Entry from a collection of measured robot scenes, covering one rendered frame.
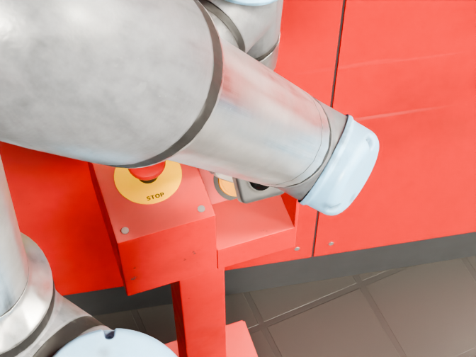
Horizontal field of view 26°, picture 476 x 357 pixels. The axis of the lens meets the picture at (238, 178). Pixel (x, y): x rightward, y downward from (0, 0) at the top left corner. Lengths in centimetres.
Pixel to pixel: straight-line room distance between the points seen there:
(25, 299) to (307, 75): 72
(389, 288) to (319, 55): 68
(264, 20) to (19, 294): 31
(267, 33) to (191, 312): 56
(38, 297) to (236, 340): 98
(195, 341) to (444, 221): 57
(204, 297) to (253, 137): 76
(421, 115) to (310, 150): 83
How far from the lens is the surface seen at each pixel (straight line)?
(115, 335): 76
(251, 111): 57
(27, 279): 76
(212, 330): 143
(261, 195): 99
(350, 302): 190
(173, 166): 110
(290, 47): 134
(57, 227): 161
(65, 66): 42
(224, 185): 115
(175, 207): 107
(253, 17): 86
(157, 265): 112
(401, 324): 189
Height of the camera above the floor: 169
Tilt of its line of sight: 57 degrees down
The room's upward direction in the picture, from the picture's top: straight up
